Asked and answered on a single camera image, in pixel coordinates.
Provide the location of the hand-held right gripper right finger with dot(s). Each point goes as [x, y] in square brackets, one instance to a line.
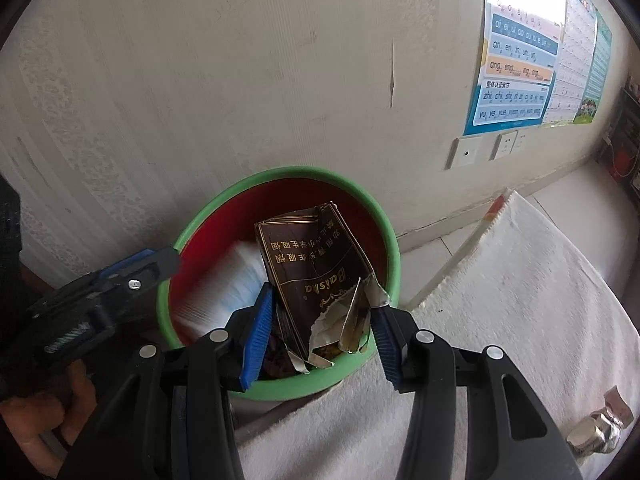
[386, 345]

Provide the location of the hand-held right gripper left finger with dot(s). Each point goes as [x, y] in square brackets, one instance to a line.
[257, 335]

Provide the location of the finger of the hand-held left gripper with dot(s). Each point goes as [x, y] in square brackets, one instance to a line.
[125, 262]
[165, 265]

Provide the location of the white blue tissue packet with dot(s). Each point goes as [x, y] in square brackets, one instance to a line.
[225, 285]

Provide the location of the red bin with green rim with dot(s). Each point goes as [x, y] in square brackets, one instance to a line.
[215, 230]

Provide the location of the brown cigarette box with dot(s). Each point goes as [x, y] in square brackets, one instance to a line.
[310, 270]

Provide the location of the person's left hand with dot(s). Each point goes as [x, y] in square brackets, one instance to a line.
[35, 420]

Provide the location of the white towel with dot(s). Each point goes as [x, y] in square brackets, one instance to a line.
[500, 310]

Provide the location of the crumpled silver foil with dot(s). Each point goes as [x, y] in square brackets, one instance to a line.
[595, 430]

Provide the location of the small red bucket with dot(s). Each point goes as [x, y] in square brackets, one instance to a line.
[622, 157]

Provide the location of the dark metal shelf rack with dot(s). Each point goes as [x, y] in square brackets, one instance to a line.
[631, 110]

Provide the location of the white wall socket with hole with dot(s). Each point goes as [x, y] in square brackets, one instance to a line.
[464, 153]

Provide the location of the white wall switch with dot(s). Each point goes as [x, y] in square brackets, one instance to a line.
[503, 145]

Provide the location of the small white wall plate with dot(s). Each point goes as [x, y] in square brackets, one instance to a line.
[521, 141]

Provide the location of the colourful striped wall poster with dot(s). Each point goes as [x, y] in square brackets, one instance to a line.
[515, 60]

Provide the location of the green-edged table wall poster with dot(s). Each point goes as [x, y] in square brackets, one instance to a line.
[575, 60]

